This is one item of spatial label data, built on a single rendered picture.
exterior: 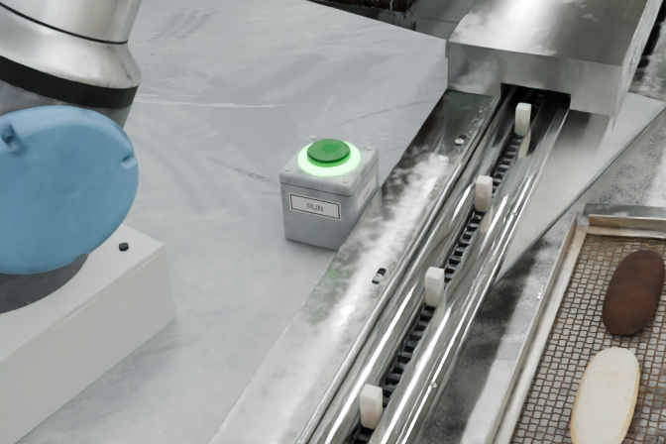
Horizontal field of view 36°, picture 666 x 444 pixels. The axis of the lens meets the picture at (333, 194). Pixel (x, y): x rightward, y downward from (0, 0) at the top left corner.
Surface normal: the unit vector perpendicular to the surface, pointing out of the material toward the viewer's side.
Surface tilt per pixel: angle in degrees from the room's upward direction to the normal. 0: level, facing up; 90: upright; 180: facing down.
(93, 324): 90
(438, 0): 0
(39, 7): 69
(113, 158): 97
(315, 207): 90
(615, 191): 0
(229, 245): 0
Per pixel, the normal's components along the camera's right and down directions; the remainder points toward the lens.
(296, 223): -0.40, 0.54
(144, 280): 0.79, 0.32
